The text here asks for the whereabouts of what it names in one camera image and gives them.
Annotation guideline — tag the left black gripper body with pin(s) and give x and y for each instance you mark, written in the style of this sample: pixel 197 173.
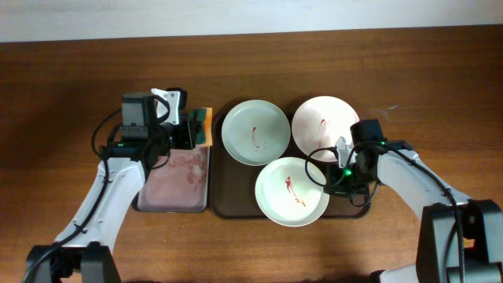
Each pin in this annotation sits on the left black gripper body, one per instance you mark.
pixel 180 136

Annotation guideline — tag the pinkish white plate top right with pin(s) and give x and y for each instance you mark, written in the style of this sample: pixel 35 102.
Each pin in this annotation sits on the pinkish white plate top right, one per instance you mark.
pixel 320 121

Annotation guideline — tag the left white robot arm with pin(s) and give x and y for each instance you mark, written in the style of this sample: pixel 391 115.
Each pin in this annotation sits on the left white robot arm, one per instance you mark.
pixel 153 123

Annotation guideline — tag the pale green plate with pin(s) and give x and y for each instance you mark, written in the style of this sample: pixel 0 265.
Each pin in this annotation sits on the pale green plate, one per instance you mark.
pixel 256 132

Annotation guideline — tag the large brown serving tray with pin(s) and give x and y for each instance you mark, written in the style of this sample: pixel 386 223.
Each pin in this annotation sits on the large brown serving tray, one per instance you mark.
pixel 232 185

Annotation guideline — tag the small tray with soapy water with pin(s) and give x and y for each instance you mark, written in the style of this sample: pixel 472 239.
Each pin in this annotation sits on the small tray with soapy water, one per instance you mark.
pixel 178 184

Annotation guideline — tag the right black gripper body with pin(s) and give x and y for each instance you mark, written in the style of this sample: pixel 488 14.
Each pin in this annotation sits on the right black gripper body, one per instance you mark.
pixel 348 180

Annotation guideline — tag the orange green scrub sponge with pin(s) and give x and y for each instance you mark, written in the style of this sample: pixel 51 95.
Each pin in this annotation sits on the orange green scrub sponge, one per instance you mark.
pixel 201 119

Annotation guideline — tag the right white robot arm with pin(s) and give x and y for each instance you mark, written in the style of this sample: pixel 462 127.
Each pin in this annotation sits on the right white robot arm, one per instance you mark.
pixel 460 237

